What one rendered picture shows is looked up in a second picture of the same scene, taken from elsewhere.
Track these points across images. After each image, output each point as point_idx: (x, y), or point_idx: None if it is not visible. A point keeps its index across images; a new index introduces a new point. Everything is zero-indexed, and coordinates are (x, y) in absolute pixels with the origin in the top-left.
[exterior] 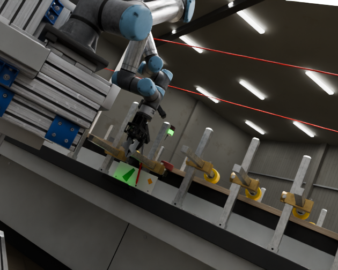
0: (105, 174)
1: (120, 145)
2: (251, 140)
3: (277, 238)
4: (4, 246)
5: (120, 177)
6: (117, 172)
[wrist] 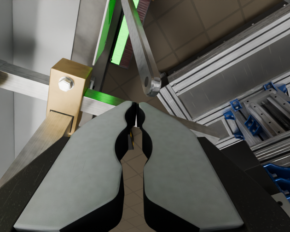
0: (130, 61)
1: (45, 119)
2: None
3: None
4: (195, 69)
5: (108, 26)
6: (102, 46)
